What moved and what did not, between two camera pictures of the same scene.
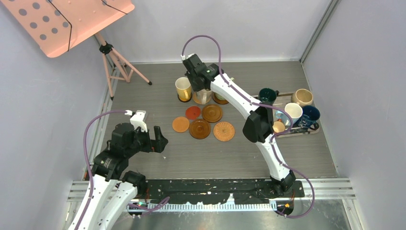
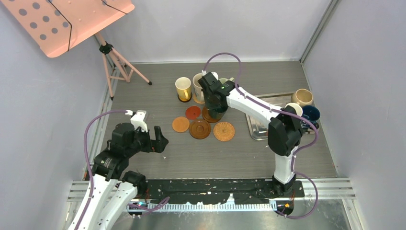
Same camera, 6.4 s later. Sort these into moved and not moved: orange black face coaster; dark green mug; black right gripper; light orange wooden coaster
Moved: dark green mug; black right gripper
Not moved: light orange wooden coaster; orange black face coaster
